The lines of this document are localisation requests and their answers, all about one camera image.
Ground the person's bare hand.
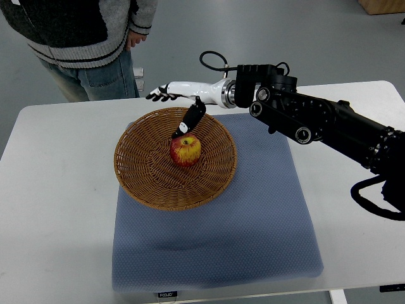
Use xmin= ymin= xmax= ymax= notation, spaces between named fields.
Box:
xmin=125 ymin=30 xmax=147 ymax=51

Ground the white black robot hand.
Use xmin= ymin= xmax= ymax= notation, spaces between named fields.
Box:
xmin=146 ymin=78 xmax=236 ymax=139

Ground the red yellow apple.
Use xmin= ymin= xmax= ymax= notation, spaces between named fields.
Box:
xmin=170 ymin=132 xmax=201 ymax=167

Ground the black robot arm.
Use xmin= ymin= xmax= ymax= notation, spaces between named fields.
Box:
xmin=220 ymin=62 xmax=404 ymax=221

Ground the brown wicker basket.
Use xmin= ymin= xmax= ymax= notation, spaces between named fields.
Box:
xmin=114 ymin=107 xmax=237 ymax=211

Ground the white floor socket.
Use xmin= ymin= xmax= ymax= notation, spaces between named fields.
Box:
xmin=133 ymin=67 xmax=144 ymax=92

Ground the person in grey sweater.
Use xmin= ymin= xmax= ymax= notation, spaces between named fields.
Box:
xmin=1 ymin=0 xmax=158 ymax=102

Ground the blue grey quilted mat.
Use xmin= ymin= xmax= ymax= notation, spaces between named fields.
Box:
xmin=112 ymin=113 xmax=323 ymax=293

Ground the wooden box corner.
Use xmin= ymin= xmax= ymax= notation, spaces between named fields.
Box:
xmin=358 ymin=0 xmax=404 ymax=15

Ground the black table control label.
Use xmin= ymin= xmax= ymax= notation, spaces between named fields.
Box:
xmin=158 ymin=291 xmax=178 ymax=298

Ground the black table bracket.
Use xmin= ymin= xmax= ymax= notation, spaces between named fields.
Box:
xmin=379 ymin=284 xmax=405 ymax=293

